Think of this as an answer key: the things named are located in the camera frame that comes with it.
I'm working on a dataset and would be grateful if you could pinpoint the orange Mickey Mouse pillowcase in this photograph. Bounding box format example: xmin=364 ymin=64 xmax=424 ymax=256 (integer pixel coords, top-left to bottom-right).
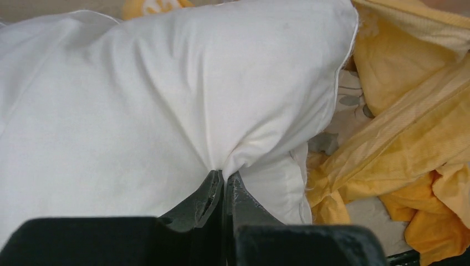
xmin=121 ymin=0 xmax=470 ymax=266

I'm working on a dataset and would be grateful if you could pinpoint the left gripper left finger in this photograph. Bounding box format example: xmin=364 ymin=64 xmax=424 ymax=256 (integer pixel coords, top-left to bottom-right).
xmin=1 ymin=171 xmax=224 ymax=265

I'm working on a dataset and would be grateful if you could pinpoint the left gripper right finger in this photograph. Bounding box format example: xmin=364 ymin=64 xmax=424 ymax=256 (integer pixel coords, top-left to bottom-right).
xmin=225 ymin=173 xmax=387 ymax=265

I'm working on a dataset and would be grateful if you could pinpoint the white pillow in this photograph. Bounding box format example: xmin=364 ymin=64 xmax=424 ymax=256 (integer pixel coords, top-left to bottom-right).
xmin=1 ymin=1 xmax=358 ymax=243

